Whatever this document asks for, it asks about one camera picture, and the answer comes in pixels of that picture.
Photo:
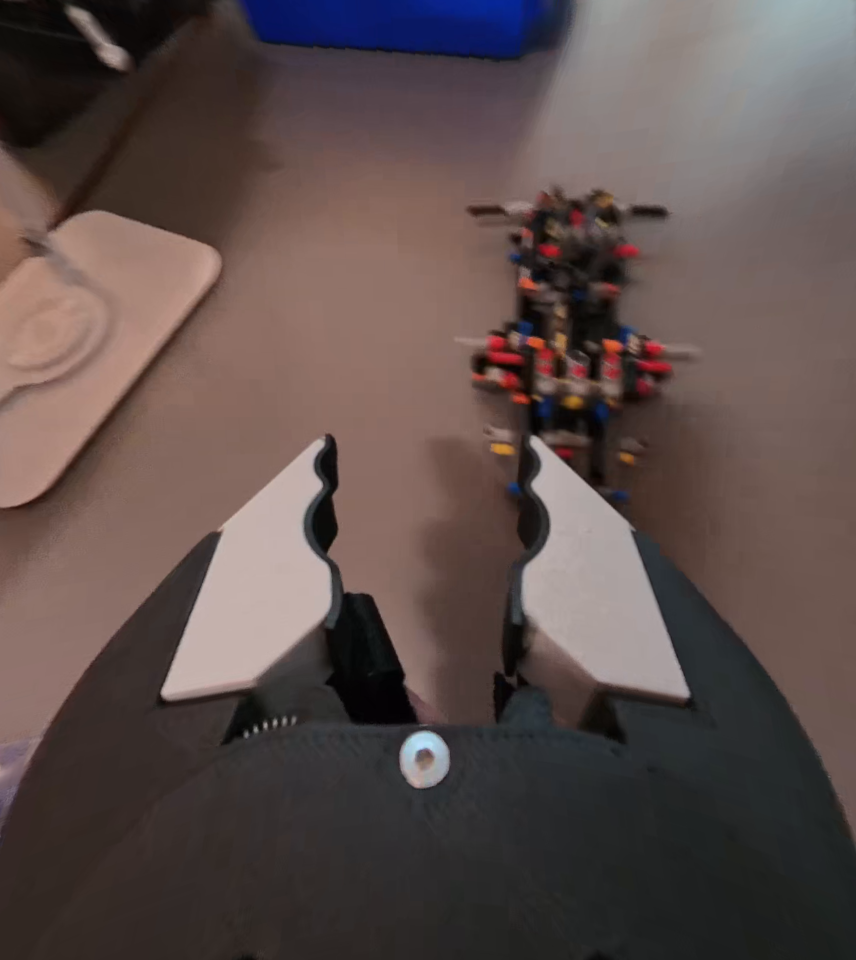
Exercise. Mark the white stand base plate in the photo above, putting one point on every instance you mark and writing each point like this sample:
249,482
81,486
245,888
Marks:
150,270

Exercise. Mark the blue plastic bin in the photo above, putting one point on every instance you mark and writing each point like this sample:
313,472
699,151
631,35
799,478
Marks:
398,22

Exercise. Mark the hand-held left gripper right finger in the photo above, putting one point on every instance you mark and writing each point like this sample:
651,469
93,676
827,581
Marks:
593,592

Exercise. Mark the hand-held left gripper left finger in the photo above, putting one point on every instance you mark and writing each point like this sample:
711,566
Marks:
263,585

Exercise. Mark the lego technic car chassis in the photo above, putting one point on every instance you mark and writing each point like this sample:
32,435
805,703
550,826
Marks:
574,352

